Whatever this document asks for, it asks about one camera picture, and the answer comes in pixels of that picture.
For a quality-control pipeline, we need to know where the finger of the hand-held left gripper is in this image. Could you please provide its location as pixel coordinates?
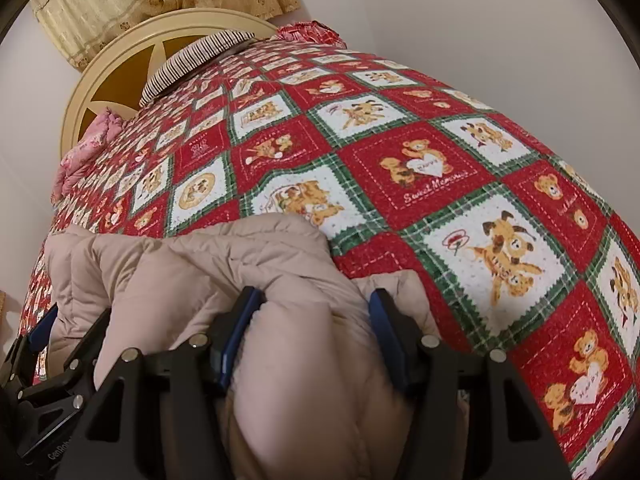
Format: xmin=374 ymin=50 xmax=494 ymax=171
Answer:
xmin=19 ymin=306 xmax=113 ymax=407
xmin=4 ymin=304 xmax=61 ymax=387

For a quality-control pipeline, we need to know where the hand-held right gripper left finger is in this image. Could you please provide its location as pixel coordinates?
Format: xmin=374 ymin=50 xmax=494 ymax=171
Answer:
xmin=52 ymin=286 xmax=266 ymax=480

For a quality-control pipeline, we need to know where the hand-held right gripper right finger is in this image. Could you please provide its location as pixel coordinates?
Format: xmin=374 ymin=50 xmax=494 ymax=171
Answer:
xmin=369 ymin=287 xmax=572 ymax=480

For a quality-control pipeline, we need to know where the beige quilted jacket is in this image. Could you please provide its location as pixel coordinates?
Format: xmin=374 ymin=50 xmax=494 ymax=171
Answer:
xmin=42 ymin=212 xmax=471 ymax=480

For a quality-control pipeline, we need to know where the red teddy bear printed quilt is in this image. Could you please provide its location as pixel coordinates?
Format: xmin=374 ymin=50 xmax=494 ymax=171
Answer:
xmin=20 ymin=47 xmax=640 ymax=480

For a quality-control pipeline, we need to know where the pink pillow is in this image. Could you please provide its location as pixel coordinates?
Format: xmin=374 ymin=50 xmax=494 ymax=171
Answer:
xmin=50 ymin=112 xmax=123 ymax=206

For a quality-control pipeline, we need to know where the striped pillow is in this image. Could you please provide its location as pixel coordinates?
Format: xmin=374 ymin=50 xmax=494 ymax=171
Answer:
xmin=139 ymin=30 xmax=257 ymax=107

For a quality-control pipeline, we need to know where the cream round headboard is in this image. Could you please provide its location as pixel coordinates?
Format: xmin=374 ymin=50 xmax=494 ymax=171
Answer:
xmin=60 ymin=8 xmax=278 ymax=161

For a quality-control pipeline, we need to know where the red plaid cloth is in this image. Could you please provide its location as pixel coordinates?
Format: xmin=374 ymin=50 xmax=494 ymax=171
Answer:
xmin=272 ymin=20 xmax=346 ymax=51

